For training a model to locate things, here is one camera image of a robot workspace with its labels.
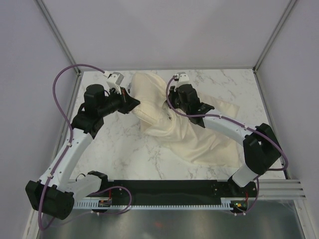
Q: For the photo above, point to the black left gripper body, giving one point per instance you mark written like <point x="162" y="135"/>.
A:
<point x="115" y="102"/>

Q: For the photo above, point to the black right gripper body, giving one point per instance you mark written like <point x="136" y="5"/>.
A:
<point x="175" y="101"/>

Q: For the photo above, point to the cream satin pillowcase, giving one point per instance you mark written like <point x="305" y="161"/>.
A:
<point x="191" y="142"/>

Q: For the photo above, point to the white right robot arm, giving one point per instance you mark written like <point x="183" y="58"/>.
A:
<point x="261" y="149"/>

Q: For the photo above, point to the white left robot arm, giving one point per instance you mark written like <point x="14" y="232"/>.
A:
<point x="53" y="194"/>

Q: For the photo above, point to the shiny metal sheet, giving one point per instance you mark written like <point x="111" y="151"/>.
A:
<point x="267" y="220"/>

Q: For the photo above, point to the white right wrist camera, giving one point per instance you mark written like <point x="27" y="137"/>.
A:
<point x="181" y="78"/>

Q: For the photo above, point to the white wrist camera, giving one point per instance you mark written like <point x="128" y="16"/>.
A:
<point x="114" y="80"/>
<point x="181" y="78"/>

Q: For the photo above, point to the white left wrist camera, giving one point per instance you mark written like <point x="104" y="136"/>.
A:
<point x="114" y="80"/>

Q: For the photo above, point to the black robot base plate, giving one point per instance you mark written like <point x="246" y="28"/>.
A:
<point x="176" y="192"/>

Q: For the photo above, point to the left aluminium frame post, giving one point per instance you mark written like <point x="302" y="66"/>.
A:
<point x="54" y="29"/>

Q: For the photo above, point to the aluminium frame post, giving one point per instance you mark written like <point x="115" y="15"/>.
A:
<point x="54" y="29"/>
<point x="275" y="33"/>

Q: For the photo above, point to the white slotted cable duct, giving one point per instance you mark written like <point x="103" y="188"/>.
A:
<point x="101" y="204"/>

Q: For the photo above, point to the right aluminium frame post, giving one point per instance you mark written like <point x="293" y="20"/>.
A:
<point x="275" y="33"/>

